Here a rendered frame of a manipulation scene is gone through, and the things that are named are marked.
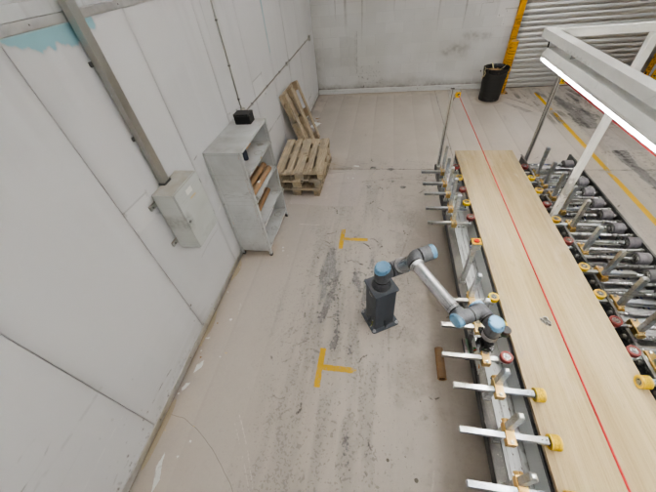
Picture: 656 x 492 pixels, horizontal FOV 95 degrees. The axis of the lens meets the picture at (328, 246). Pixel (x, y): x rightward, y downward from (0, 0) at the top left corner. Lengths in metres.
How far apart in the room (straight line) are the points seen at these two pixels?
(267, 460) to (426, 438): 1.33
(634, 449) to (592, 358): 0.51
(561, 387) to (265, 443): 2.29
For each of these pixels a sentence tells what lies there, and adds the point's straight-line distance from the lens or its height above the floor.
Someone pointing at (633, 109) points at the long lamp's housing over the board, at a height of 2.37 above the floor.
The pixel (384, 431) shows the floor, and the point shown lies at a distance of 3.07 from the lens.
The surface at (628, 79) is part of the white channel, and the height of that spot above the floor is 2.45.
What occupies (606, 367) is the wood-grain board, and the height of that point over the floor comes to 0.90.
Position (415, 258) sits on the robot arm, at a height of 1.35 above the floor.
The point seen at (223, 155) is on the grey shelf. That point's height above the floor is 1.52.
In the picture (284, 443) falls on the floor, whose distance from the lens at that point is 3.11.
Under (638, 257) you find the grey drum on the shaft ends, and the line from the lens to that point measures 3.77.
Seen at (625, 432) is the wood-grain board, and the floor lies 0.90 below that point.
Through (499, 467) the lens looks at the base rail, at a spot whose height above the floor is 0.70.
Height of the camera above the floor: 2.98
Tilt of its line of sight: 45 degrees down
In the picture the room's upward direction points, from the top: 7 degrees counter-clockwise
